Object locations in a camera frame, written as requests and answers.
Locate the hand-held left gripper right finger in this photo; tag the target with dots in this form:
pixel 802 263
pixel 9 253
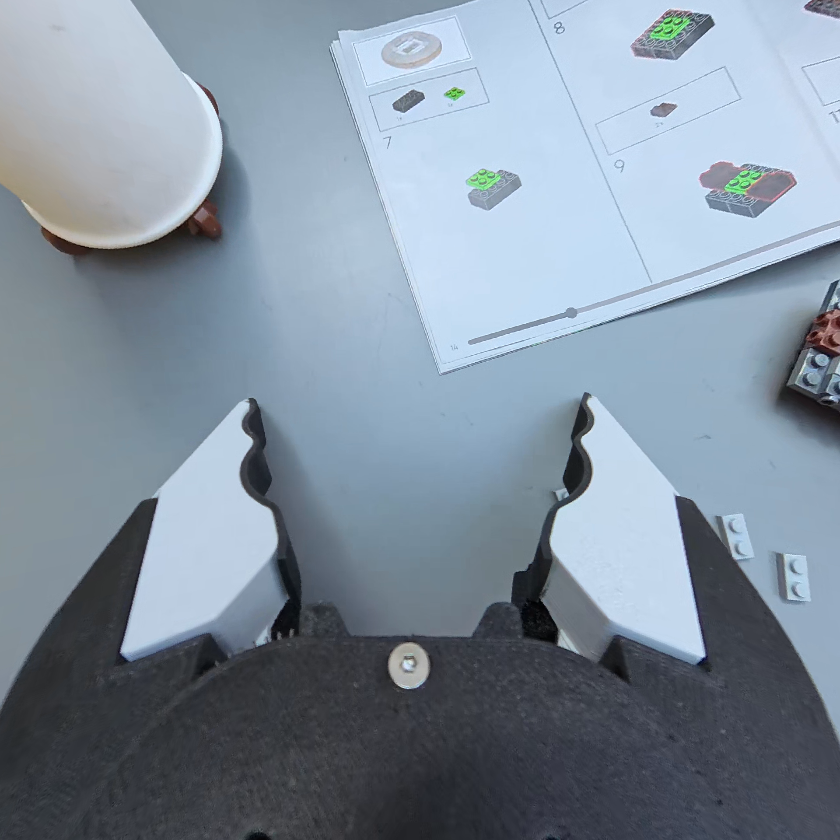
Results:
pixel 623 538

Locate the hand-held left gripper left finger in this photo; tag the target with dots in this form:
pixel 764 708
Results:
pixel 210 525

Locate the grey and brown brick assembly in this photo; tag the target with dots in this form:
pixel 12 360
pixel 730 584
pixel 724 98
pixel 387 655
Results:
pixel 820 354

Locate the small brown brick piece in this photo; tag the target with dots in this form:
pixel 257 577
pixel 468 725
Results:
pixel 210 98
pixel 62 243
pixel 205 222

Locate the white instruction booklet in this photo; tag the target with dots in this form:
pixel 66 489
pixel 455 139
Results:
pixel 525 249

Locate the white paper cup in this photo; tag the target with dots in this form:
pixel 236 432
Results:
pixel 98 118

